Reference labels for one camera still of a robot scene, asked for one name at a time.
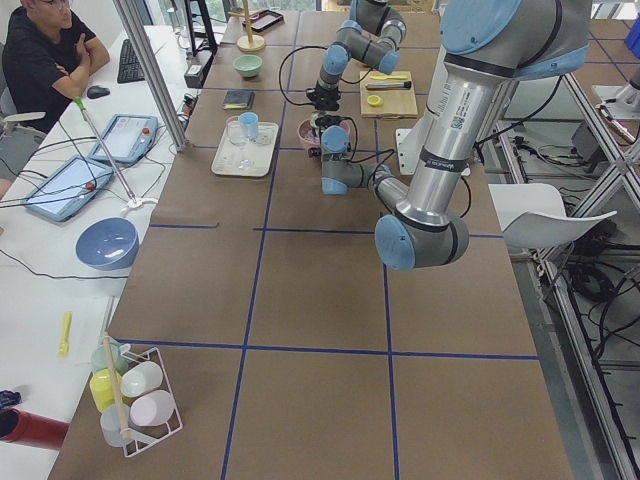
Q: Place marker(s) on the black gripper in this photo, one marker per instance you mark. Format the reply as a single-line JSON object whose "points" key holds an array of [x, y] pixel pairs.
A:
{"points": [[325, 121], [325, 102]]}

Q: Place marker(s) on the pink bowl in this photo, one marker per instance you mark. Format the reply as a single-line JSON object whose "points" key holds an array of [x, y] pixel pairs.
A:
{"points": [[334, 138]]}

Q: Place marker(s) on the silver metal ice scoop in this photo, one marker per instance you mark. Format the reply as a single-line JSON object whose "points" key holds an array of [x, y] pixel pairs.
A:
{"points": [[316, 127]]}

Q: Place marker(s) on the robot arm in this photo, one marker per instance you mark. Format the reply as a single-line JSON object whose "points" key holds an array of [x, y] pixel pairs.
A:
{"points": [[371, 35], [484, 43]]}

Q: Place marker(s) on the light blue plastic cup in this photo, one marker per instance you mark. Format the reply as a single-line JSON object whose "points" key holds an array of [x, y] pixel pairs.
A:
{"points": [[249, 123]]}

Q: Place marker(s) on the white cup in rack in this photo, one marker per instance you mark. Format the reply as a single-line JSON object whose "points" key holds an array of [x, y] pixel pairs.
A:
{"points": [[141, 379]]}

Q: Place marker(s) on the pink cup in rack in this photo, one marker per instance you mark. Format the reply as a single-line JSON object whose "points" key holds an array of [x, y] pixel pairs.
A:
{"points": [[152, 409]]}

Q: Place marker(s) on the yellow cup in rack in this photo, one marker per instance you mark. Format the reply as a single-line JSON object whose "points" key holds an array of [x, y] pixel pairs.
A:
{"points": [[101, 389]]}

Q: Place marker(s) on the yellow lemon slice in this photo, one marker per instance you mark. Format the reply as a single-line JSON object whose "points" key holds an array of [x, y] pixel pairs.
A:
{"points": [[375, 101]]}

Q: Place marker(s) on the silver metal rod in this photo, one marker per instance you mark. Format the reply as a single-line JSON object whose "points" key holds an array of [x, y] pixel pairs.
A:
{"points": [[388, 86]]}

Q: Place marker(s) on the yellow plastic knife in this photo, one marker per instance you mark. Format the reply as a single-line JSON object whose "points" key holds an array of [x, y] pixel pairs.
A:
{"points": [[389, 77]]}

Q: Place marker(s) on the wooden cutting board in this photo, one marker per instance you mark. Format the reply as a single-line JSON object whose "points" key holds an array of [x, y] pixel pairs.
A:
{"points": [[397, 103]]}

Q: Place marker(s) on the green ceramic bowl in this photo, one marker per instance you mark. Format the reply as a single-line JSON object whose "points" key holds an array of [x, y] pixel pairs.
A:
{"points": [[248, 65]]}

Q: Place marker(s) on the clear wine glass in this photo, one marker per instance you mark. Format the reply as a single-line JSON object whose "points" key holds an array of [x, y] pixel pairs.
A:
{"points": [[239, 141]]}

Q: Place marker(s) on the wooden mug tree stand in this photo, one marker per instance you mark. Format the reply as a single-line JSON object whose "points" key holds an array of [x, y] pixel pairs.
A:
{"points": [[249, 42]]}

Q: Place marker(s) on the cream bear tray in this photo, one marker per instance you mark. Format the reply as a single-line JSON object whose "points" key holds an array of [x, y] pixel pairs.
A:
{"points": [[259, 151]]}

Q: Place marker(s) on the far teach pendant tablet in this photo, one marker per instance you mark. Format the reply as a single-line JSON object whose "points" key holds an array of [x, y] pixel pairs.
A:
{"points": [[130, 137]]}

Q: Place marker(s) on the teach pendant tablet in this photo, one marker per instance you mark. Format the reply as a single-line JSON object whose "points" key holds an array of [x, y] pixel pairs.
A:
{"points": [[68, 189], [130, 137]]}

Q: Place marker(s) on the black keyboard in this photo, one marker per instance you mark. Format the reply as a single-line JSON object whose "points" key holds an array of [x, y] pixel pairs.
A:
{"points": [[129, 68]]}

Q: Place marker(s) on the black computer mouse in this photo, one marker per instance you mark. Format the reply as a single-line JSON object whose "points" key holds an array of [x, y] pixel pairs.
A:
{"points": [[96, 92]]}

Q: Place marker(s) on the blue bowl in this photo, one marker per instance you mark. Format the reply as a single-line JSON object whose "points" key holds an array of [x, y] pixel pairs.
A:
{"points": [[109, 244]]}

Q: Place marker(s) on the near teach pendant tablet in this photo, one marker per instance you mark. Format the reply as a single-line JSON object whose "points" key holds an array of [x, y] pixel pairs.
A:
{"points": [[68, 189]]}

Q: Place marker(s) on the person in black shirt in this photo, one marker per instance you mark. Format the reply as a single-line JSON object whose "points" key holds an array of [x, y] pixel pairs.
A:
{"points": [[48, 58]]}

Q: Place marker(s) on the yellow plastic spoon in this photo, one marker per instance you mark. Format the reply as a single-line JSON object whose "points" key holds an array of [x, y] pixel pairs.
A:
{"points": [[63, 346]]}

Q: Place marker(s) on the red cylinder bottle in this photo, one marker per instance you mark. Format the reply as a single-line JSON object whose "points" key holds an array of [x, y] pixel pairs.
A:
{"points": [[29, 429]]}

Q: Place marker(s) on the aluminium frame post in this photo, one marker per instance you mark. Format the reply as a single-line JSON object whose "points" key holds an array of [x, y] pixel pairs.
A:
{"points": [[135, 30]]}

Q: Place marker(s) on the white wire cup rack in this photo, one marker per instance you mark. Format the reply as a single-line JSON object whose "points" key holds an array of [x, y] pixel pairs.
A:
{"points": [[116, 426]]}

